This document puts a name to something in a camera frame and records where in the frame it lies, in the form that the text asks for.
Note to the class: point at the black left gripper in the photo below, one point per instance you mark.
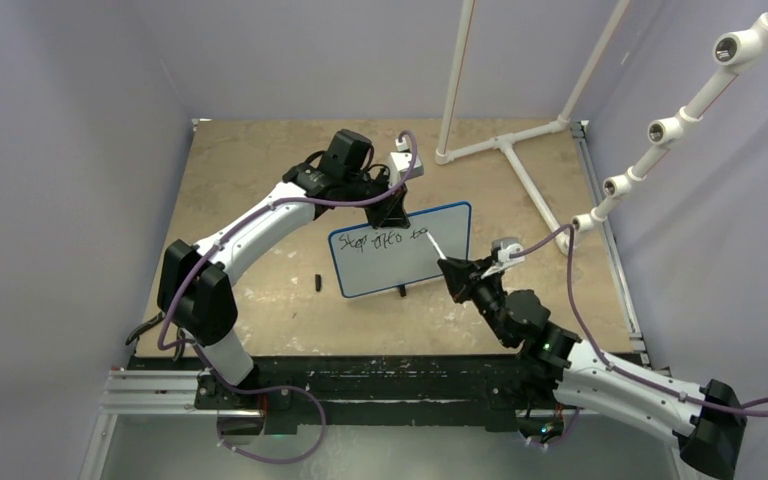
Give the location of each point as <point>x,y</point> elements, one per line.
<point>391,211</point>

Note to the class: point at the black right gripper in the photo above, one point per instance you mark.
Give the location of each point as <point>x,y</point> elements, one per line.
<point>463,277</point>

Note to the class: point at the white marker pen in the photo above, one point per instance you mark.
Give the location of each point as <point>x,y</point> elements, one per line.
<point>438,250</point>

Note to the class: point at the blue framed whiteboard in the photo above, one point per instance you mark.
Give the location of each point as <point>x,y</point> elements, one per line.
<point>368,260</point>

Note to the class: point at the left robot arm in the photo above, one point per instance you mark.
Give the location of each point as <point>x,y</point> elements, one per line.
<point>196,282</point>

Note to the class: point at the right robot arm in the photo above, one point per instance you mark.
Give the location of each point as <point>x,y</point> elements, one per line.
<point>700,421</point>

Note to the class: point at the black pliers tool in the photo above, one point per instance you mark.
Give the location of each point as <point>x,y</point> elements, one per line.
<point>156,320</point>

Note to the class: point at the white PVC pipe with fittings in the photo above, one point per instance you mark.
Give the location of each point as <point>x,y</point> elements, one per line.
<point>734,53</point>

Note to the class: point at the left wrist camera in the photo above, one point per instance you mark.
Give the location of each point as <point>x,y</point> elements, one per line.
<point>403,166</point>

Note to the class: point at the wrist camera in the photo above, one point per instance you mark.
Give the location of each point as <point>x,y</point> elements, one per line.
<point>403,166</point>
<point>505,253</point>

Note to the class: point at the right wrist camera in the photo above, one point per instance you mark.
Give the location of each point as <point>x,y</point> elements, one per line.
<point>505,253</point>

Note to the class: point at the white PVC pipe frame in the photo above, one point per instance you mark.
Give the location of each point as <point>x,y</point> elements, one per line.
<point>505,143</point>

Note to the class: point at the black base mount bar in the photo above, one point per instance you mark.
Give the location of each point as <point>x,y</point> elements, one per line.
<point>483,390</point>

